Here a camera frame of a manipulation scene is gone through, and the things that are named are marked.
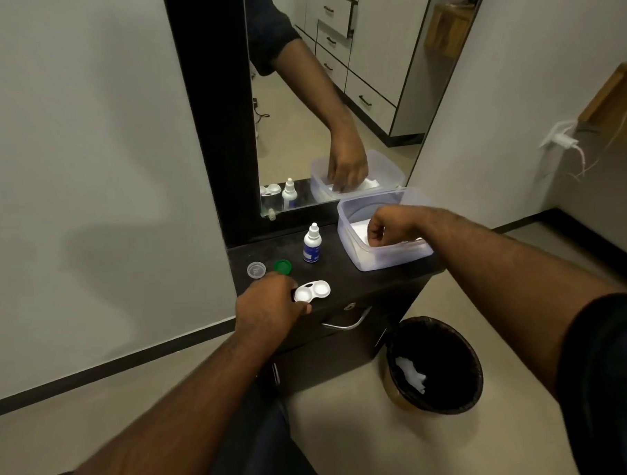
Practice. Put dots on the dresser mirror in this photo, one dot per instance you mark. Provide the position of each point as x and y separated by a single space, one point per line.
288 142

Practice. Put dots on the crumpled white tissue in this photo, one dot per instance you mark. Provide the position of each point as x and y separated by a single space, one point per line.
410 373

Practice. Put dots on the clear plastic container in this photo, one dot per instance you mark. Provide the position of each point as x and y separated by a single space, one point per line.
387 260

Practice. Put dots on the dark blue trousers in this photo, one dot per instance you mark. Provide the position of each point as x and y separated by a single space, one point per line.
261 454

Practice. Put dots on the white wall charger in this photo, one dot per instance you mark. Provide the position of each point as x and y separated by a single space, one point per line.
563 141

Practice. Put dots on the small solution dropper bottle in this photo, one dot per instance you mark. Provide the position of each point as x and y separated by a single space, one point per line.
312 250

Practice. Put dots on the person's right forearm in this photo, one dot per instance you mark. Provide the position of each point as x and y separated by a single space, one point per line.
513 288

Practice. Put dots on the green lens case cap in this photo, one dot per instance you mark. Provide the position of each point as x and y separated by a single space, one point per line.
282 267

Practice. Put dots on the black dresser cabinet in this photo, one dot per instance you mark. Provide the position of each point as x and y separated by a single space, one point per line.
324 358

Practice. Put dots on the white contact lens case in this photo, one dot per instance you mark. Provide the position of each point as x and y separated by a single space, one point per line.
316 290

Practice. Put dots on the person's left forearm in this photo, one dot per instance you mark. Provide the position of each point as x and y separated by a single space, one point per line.
171 422

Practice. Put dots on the wooden wall shelf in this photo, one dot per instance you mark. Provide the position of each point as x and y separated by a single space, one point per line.
613 102

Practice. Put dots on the person's right hand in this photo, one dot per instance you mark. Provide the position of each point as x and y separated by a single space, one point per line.
401 223

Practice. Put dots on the black shirt sleeve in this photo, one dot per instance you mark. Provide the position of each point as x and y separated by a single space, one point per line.
610 387

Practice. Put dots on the trash bin with black liner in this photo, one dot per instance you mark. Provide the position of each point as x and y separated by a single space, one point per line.
442 343

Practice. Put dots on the translucent lens case cap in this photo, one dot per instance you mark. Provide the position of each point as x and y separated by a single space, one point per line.
256 270

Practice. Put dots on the stack of white tissues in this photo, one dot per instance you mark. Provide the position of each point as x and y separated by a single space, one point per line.
360 235

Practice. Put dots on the person's left hand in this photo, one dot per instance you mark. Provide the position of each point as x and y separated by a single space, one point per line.
265 309

